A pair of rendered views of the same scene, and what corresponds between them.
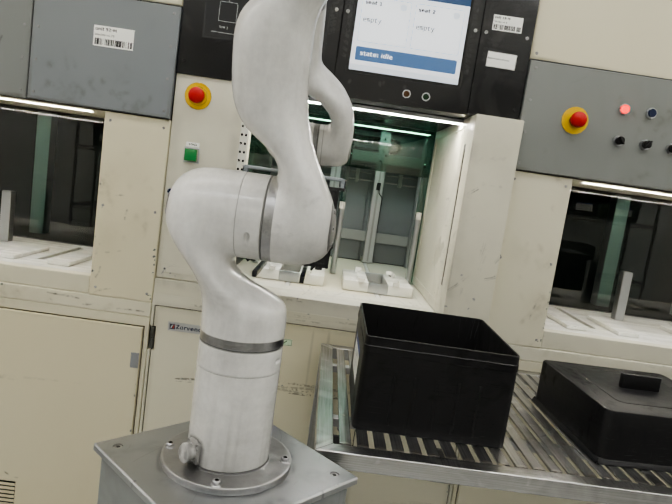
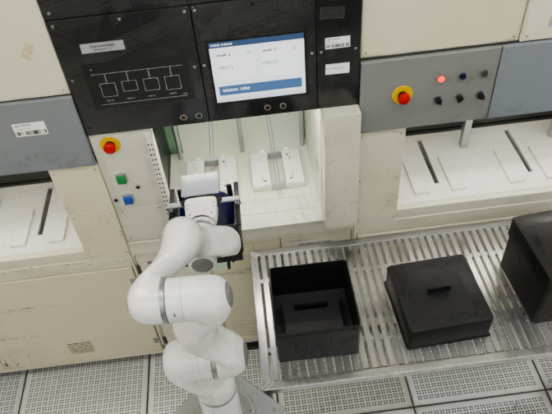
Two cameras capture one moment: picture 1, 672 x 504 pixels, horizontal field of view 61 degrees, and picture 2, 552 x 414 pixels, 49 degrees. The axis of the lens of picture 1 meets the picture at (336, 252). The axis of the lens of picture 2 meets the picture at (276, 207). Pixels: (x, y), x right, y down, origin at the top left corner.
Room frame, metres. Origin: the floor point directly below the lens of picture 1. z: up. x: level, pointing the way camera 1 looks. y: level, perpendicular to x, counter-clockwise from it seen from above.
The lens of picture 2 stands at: (-0.08, -0.10, 2.59)
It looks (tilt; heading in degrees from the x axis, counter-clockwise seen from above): 46 degrees down; 359
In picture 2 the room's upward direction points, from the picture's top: 5 degrees counter-clockwise
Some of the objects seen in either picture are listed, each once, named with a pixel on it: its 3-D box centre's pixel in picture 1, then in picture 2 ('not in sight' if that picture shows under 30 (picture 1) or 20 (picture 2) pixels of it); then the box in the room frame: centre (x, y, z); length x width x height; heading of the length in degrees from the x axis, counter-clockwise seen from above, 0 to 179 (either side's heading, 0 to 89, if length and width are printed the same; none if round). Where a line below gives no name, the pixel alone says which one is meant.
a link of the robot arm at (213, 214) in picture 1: (229, 254); (199, 369); (0.80, 0.15, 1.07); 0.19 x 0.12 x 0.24; 90
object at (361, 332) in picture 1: (424, 367); (313, 310); (1.11, -0.21, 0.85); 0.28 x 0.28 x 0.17; 1
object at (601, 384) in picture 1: (634, 405); (437, 296); (1.12, -0.64, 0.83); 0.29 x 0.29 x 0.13; 4
